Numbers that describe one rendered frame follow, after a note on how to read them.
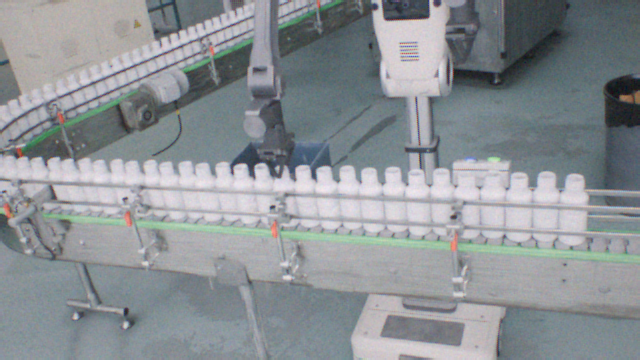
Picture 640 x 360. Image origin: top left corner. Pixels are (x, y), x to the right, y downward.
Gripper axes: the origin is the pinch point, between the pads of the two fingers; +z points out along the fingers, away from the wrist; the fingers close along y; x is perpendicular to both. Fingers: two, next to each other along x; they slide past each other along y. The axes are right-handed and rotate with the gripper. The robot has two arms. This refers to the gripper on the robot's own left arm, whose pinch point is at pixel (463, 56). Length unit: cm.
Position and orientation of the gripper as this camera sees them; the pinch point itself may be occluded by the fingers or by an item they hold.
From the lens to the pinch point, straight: 158.5
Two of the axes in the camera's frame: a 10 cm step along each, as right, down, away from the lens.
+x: -9.3, -0.5, 3.6
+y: 3.4, -4.9, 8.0
